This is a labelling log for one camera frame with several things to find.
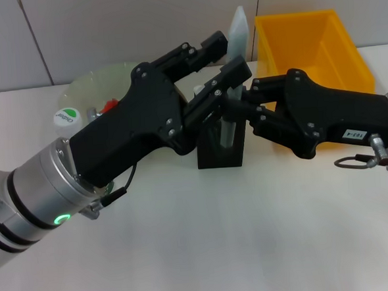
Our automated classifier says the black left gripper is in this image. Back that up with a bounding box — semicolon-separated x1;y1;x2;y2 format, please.
62;28;259;190

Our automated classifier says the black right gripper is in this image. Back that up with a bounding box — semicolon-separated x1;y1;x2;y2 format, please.
224;63;388;166

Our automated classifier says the grey marker pen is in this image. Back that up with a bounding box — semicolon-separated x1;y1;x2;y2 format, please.
210;5;258;151

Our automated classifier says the clear green-label water bottle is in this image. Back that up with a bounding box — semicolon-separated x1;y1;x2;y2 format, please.
52;105;116;198

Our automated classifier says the black mesh pen holder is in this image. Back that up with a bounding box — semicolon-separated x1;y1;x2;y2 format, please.
194;109;250;171

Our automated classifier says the wavy clear glass fruit plate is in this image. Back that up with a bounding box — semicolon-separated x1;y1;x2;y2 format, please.
55;57;192;115

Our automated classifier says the yellow plastic storage bin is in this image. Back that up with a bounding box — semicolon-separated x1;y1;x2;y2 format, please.
254;7;379;155

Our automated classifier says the small silver left wrist plug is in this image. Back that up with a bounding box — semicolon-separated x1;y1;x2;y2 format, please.
85;106;104;123

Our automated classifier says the right gripper plug with cable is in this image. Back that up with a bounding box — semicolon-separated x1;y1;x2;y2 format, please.
332;132;388;178

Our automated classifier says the gripper plug with cable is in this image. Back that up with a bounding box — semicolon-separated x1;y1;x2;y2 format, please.
78;161;142;223
332;132;388;178

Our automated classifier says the left gripper plug with cable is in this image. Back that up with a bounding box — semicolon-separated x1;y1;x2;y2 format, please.
78;161;142;223

